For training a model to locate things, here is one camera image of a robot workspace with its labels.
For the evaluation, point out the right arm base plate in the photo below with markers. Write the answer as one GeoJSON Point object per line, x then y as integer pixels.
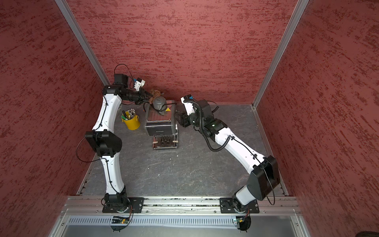
{"type": "Point", "coordinates": [231, 205]}

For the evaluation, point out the silver coffee machine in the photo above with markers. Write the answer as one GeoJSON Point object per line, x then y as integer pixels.
{"type": "Point", "coordinates": [161, 125]}

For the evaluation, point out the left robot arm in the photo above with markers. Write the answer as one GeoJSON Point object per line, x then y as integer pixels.
{"type": "Point", "coordinates": [107, 145]}

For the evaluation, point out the yellow metal pen bucket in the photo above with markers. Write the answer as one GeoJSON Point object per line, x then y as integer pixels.
{"type": "Point", "coordinates": [132, 124]}

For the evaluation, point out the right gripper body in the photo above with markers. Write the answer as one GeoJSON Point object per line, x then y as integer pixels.
{"type": "Point", "coordinates": [192, 119]}

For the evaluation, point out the corner aluminium profile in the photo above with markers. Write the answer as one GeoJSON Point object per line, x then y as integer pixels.
{"type": "Point", "coordinates": [70, 18]}
{"type": "Point", "coordinates": [290, 28]}

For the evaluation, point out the right corner aluminium profile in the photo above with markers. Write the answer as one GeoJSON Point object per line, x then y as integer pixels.
{"type": "Point", "coordinates": [290, 28]}

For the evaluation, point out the bundle of pencils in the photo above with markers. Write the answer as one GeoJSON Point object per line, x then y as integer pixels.
{"type": "Point", "coordinates": [130, 114]}

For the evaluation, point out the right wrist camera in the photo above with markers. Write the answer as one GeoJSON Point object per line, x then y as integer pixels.
{"type": "Point", "coordinates": [197, 107]}

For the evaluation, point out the brown cloth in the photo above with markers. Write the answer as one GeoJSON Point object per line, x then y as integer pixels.
{"type": "Point", "coordinates": [155, 93]}

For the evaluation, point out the left corner aluminium profile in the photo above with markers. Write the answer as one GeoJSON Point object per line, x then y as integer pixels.
{"type": "Point", "coordinates": [70, 18]}

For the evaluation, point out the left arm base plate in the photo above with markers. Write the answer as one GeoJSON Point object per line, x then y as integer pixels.
{"type": "Point", "coordinates": [131, 205]}

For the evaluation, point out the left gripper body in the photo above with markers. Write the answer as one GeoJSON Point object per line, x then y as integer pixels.
{"type": "Point", "coordinates": [138, 97]}

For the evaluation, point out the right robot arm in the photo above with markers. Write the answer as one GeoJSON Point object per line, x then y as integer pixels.
{"type": "Point", "coordinates": [263, 171]}

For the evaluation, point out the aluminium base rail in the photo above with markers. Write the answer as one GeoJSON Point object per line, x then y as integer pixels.
{"type": "Point", "coordinates": [173, 212]}

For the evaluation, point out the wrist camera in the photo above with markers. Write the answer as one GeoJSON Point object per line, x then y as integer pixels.
{"type": "Point", "coordinates": [129, 82]}
{"type": "Point", "coordinates": [197, 107]}

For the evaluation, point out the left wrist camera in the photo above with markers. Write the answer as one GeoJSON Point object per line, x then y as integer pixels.
{"type": "Point", "coordinates": [129, 82]}

